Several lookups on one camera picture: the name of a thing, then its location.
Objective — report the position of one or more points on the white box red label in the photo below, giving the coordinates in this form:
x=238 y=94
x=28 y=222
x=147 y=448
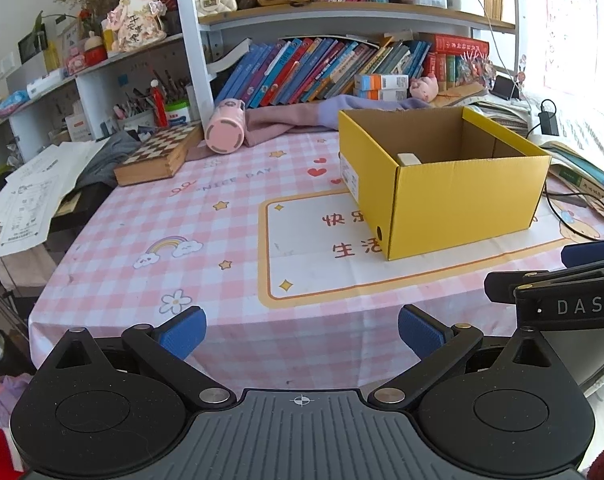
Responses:
x=78 y=127

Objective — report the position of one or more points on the black power adapter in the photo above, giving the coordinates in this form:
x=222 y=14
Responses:
x=548 y=121

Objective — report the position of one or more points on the row of colourful books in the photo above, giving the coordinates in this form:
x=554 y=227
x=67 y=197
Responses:
x=307 y=70

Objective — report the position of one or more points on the dark grey cloth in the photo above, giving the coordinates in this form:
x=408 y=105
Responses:
x=109 y=155

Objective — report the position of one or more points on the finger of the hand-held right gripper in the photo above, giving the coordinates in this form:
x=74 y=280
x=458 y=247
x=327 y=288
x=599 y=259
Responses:
x=589 y=252
x=504 y=286

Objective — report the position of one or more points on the white shelf unit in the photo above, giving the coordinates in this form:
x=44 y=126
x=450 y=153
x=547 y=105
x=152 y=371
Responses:
x=192 y=45

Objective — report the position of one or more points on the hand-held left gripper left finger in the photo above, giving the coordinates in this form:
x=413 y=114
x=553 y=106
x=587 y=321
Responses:
x=182 y=333

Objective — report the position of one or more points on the white jar green lid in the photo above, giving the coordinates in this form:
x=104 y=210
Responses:
x=178 y=114

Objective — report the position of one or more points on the yellow cardboard box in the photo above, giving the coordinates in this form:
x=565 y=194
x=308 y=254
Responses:
x=462 y=205

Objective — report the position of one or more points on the red white bottle figurine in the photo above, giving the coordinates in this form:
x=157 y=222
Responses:
x=158 y=105

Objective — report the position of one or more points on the alphabet wall poster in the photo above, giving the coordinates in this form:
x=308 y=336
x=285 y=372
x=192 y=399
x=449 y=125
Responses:
x=577 y=25

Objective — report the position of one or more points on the orange blue white box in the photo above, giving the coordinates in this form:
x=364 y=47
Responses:
x=381 y=95
x=381 y=82

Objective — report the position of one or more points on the holder of pens and brushes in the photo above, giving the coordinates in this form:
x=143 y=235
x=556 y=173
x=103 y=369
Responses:
x=132 y=110

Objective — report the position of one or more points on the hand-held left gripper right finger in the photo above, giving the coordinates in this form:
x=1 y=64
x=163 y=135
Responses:
x=422 y=331

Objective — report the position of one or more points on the pink plush doll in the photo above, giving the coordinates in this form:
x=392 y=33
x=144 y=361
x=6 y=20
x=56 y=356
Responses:
x=134 y=22

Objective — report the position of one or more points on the wooden chess box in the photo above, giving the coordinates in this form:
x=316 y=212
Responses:
x=154 y=157

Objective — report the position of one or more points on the colourful paper flower bundle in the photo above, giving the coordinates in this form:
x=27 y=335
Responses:
x=474 y=66

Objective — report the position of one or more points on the brown paper envelope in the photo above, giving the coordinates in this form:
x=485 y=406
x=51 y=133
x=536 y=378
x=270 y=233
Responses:
x=459 y=94

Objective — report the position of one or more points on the pink pig plush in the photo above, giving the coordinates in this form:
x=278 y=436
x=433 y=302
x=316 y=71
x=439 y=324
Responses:
x=423 y=89

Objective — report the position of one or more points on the blue tissue pack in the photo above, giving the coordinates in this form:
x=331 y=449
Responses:
x=13 y=101

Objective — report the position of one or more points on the pink purple cloth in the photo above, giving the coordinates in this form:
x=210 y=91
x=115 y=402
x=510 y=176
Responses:
x=277 y=122

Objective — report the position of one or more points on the pink checked desktop tablecloth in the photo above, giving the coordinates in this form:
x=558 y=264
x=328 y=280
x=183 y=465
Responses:
x=157 y=220

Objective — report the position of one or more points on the red and green upright books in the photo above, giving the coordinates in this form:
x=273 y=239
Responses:
x=439 y=71

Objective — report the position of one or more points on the thick red book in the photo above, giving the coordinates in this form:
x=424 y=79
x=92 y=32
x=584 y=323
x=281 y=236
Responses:
x=459 y=44

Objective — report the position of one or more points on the printed paper sheets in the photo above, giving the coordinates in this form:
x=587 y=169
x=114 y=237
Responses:
x=32 y=195

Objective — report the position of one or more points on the small white carton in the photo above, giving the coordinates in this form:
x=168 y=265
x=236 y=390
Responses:
x=408 y=159

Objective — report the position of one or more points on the stack of notebooks and papers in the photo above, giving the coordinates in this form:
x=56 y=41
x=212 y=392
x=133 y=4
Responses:
x=502 y=116

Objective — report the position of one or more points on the pink cylindrical cup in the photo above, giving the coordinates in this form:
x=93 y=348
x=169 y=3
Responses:
x=224 y=132

